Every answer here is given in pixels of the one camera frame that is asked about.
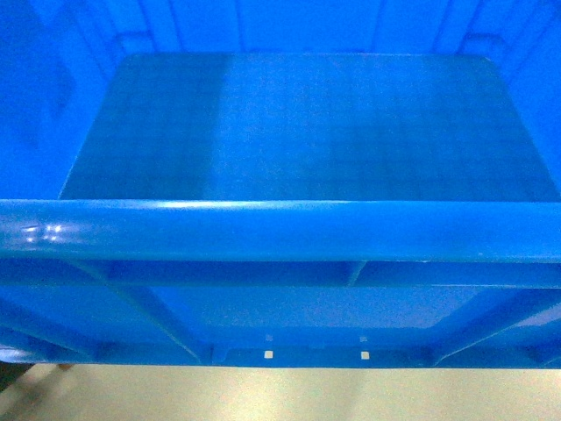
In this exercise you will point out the large blue plastic crate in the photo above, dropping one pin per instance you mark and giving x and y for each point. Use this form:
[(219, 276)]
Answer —
[(350, 184)]

